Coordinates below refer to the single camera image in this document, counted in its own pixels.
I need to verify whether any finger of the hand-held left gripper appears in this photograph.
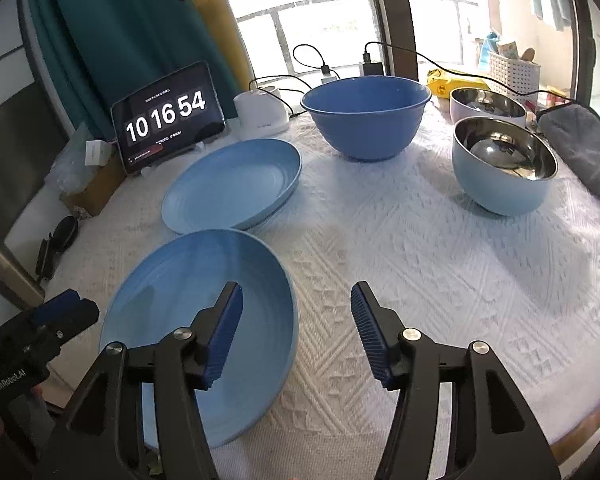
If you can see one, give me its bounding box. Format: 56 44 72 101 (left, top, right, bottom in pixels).
30 289 83 326
42 299 101 346

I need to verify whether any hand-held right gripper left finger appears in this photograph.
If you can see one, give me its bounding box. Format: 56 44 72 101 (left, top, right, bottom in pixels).
35 281 244 480

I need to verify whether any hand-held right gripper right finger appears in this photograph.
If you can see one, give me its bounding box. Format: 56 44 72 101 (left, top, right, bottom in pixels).
350 281 563 480

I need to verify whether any blue plastic plate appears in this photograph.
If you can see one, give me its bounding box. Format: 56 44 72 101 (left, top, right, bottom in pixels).
99 228 301 450
161 138 303 235

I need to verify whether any light blue steel bowl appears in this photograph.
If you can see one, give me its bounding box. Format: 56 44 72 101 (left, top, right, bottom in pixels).
451 116 560 217

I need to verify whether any large blue plastic bowl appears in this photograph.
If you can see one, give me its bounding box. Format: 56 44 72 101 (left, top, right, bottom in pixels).
300 76 432 163

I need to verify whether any pale pink steel bowl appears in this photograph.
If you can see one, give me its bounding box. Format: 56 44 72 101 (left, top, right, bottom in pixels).
449 87 528 129

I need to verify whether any white textured tablecloth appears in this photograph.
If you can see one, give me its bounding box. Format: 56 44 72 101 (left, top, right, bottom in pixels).
42 77 600 480

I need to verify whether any cardboard box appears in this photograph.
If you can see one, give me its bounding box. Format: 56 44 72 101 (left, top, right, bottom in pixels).
60 152 127 218

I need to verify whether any clear plastic bag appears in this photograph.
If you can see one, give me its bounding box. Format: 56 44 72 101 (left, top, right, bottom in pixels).
44 121 113 196

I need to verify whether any small white box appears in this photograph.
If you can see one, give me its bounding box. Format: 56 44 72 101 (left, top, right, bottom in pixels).
85 140 113 167

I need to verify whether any black tablet clock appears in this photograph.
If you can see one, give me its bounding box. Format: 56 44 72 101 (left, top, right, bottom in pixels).
110 60 227 175

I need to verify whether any white desk lamp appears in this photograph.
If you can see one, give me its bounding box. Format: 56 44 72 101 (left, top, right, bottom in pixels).
172 0 292 134

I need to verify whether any yellow plastic bag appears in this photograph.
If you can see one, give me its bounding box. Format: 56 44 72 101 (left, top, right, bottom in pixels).
426 69 492 102

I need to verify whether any grey towel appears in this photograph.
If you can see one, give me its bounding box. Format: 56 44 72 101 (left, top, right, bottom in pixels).
536 101 600 201

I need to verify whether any teal curtain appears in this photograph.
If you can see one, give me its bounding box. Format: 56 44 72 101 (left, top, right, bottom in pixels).
27 0 241 141

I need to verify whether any white plastic basket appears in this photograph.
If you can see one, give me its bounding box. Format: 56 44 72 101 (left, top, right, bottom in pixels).
487 50 542 102

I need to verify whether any yellow curtain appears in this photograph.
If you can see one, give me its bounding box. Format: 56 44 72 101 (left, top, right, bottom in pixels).
200 0 251 93

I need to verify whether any blue white snack packet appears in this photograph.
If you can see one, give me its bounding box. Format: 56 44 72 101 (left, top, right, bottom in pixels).
477 31 501 73

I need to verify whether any black lamp cable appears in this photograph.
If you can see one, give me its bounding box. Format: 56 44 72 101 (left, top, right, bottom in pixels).
249 75 306 119

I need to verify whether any long black cable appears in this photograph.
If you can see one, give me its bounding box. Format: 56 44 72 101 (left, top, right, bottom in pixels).
364 41 573 102

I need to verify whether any short black cable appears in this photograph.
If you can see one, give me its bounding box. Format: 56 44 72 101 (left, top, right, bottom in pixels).
292 43 332 74

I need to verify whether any dark window frame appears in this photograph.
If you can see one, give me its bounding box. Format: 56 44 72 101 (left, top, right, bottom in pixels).
362 0 422 81

